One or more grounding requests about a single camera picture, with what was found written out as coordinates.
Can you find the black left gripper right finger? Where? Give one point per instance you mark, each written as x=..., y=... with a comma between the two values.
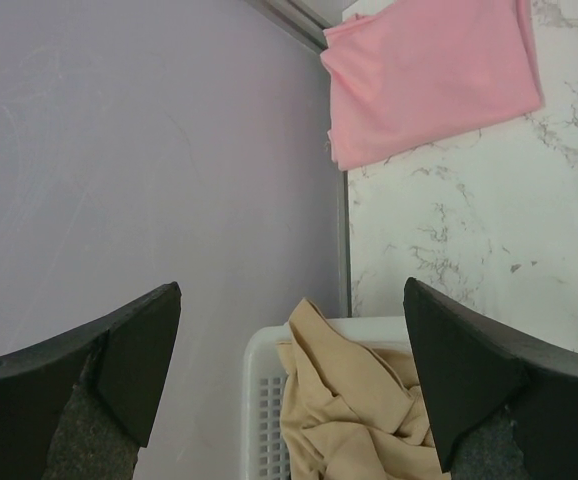
x=502, y=404

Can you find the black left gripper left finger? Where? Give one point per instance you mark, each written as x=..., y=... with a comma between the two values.
x=82, y=404

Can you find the beige t-shirt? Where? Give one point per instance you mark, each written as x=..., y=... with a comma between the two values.
x=350, y=411

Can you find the white plastic basket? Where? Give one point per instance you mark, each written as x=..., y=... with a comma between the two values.
x=264, y=454

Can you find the pink folded t-shirt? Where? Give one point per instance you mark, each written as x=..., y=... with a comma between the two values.
x=420, y=71

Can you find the aluminium frame rail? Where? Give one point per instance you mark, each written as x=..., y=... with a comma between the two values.
x=302, y=19

